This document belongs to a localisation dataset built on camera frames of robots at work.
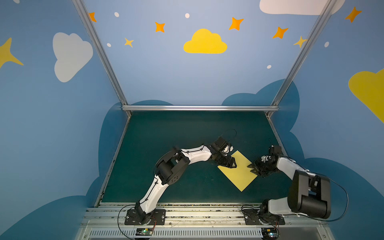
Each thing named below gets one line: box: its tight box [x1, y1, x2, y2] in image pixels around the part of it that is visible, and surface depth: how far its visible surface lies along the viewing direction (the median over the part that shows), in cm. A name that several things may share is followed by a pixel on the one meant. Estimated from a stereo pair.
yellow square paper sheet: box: [217, 150, 258, 192], surface depth 93 cm
